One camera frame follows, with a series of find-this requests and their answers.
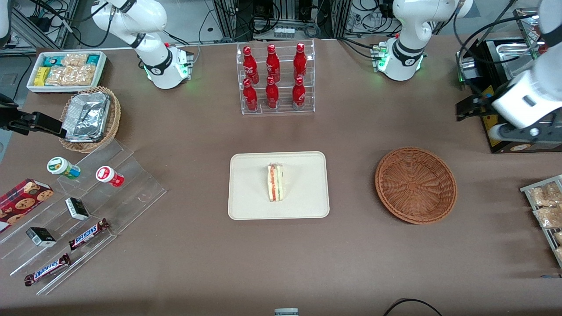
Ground stack of foil trays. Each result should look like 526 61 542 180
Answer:
62 92 111 143

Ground snickers bar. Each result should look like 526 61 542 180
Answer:
68 218 111 251
24 253 71 287

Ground green lidded snack cup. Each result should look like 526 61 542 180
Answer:
47 157 81 180

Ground white snack bin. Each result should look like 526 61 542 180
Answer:
26 51 108 94

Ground cream rectangular tray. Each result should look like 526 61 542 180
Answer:
228 151 330 220

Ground red lidded snack cup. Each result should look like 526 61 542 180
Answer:
96 166 125 188

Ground clear bag of snacks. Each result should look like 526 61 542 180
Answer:
533 205 562 229
529 182 562 207

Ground black cable loop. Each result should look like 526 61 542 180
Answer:
383 298 444 316

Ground steel warmer pan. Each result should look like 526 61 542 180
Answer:
495 42 540 80

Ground large round wicker basket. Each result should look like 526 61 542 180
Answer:
375 147 458 225

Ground small wicker basket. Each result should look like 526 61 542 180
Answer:
59 86 122 154

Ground small black box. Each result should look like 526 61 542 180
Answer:
25 226 57 248
65 197 90 221

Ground triangular sandwich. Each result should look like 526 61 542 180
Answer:
267 163 285 203

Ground red cola bottle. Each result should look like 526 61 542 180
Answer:
293 43 307 80
243 78 258 111
242 46 259 85
292 76 306 109
265 76 280 109
266 44 281 83

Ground clear acrylic bottle rack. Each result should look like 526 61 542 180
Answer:
236 39 316 115

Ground red cookie box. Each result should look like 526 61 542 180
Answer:
0 178 54 233

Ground clear acrylic stepped shelf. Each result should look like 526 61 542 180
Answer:
0 140 167 296

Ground large rice cracker bag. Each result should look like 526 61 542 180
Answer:
45 65 96 86

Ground tray of packaged snacks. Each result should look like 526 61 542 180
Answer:
520 175 562 268

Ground black food warmer machine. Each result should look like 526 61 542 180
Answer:
456 7 562 154

